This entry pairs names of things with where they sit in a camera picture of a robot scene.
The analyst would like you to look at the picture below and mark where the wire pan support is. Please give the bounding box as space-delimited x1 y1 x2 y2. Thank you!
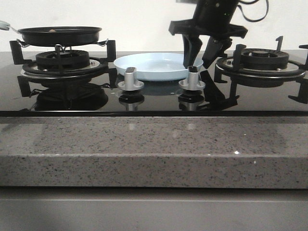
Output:
10 39 115 52

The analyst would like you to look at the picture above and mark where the black glass cooktop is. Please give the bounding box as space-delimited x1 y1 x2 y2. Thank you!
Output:
0 52 308 117

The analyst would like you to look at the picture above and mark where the grey cabinet front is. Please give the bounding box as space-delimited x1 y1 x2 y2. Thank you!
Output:
0 187 308 231

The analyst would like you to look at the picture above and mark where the black cable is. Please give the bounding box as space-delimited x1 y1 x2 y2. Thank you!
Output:
237 0 270 22

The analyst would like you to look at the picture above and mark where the black frying pan green handle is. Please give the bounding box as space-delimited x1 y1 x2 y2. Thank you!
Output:
15 26 102 41

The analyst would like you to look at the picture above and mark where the black gas burner with grate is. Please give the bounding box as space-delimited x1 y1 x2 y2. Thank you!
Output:
12 44 116 97

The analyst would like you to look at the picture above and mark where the silver stove knob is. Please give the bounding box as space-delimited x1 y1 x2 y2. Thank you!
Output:
117 67 144 91
179 66 205 91

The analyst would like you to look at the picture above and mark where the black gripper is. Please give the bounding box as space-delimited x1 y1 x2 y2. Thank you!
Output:
169 0 248 69

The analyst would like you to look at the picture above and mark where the light blue plate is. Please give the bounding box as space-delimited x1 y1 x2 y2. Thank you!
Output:
113 52 204 82

